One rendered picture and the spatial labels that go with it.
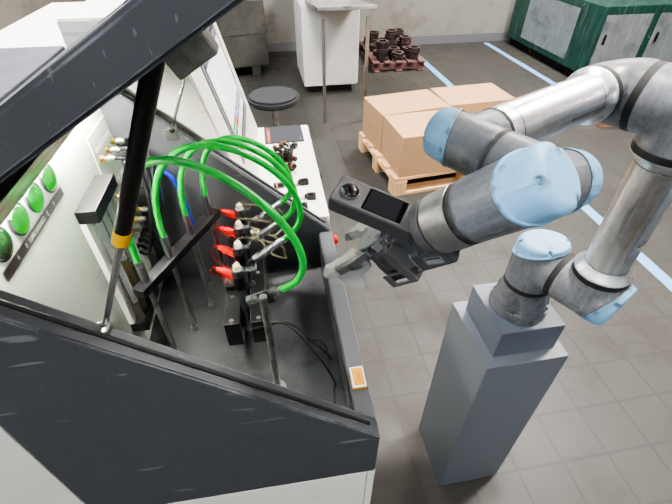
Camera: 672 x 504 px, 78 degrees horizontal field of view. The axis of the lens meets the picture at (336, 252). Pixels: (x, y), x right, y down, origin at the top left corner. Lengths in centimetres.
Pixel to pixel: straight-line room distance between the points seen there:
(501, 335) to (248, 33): 498
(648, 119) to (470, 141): 37
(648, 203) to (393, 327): 157
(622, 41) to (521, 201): 596
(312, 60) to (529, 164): 468
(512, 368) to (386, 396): 90
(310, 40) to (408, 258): 451
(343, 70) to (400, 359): 370
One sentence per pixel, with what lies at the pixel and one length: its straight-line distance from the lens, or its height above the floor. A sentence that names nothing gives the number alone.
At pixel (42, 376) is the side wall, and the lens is 68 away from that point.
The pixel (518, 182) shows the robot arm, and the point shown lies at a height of 155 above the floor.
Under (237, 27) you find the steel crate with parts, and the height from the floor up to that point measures 58.
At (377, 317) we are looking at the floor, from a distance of 230.
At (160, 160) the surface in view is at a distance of 75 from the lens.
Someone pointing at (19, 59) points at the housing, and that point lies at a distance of 111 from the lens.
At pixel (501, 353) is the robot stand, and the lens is 123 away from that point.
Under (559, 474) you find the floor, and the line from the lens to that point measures 207.
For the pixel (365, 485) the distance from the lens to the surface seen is 111.
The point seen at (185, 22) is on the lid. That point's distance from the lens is 35.
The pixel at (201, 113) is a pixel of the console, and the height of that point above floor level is 133.
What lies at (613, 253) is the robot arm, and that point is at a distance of 99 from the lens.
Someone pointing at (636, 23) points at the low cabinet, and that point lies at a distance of 637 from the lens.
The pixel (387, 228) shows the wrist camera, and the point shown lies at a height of 144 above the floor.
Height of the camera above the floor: 175
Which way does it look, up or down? 41 degrees down
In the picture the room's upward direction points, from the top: straight up
